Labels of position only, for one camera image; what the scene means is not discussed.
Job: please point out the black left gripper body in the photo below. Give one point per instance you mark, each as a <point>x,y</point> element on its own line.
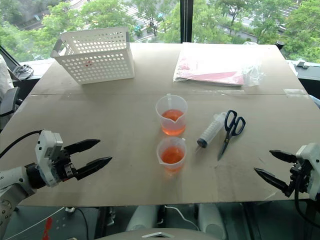
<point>65,167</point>

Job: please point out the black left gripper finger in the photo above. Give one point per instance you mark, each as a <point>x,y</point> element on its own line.
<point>82,145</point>
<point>93,166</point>

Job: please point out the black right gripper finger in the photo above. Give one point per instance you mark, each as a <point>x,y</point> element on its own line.
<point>275,180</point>
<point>285,155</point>

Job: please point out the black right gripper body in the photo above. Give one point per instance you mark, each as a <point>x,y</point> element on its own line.
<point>301,176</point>

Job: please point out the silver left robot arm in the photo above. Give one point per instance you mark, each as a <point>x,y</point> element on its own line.
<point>13,175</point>

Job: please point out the clear plastic syringe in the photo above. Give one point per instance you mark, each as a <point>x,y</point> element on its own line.
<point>211,128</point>

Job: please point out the small clear measuring cup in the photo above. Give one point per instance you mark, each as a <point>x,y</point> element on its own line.
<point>172,156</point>

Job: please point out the large clear measuring cup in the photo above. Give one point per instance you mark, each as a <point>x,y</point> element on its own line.
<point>173,125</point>

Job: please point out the clear tape strip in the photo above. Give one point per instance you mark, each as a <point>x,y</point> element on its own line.
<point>295,92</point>

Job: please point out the white rounded robot leg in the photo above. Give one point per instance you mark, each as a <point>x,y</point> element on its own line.
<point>212,220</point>
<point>142,217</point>

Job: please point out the white perforated plastic basket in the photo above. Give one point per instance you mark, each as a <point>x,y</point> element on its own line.
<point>100,65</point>

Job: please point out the black office chair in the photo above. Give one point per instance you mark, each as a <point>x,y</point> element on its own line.
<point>8,102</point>

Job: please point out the grey robot torso top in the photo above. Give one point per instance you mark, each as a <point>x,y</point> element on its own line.
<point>160,235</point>

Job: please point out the white garment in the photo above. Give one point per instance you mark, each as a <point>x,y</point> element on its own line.
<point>4,77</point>

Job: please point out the black round knob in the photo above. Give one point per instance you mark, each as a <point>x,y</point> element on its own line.
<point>280,44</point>

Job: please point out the plastic bag with red paper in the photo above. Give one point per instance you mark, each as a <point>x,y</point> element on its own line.
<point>212,65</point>

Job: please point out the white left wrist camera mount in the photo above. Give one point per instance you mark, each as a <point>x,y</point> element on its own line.
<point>45,150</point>

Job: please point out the black window frame post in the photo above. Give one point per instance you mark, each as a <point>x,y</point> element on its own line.
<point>186,20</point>

